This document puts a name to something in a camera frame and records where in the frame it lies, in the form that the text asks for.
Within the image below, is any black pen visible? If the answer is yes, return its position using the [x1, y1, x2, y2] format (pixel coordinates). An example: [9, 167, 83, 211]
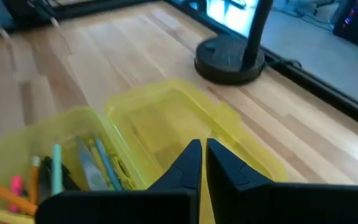
[40, 156, 81, 200]

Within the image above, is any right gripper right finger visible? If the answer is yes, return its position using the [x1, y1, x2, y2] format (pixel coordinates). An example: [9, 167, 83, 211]
[205, 138, 358, 224]

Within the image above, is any yellow translucent box lid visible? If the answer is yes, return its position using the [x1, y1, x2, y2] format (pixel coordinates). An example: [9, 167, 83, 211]
[103, 78, 288, 224]

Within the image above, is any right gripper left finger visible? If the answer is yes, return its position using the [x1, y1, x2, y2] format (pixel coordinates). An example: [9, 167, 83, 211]
[35, 138, 203, 224]

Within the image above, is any teal pencil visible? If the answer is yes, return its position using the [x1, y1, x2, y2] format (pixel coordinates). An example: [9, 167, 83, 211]
[51, 143, 64, 196]

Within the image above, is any pink highlighter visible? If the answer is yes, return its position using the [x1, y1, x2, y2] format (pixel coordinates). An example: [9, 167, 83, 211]
[9, 175, 24, 214]

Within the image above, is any yellow translucent supply box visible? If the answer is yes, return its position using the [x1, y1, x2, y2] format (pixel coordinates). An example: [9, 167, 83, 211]
[0, 106, 150, 224]

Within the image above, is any black desk lamp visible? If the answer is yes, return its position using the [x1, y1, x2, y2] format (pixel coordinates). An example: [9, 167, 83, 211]
[194, 0, 275, 86]

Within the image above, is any blue crayon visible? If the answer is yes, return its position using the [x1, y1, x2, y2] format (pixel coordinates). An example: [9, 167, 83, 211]
[94, 138, 123, 191]

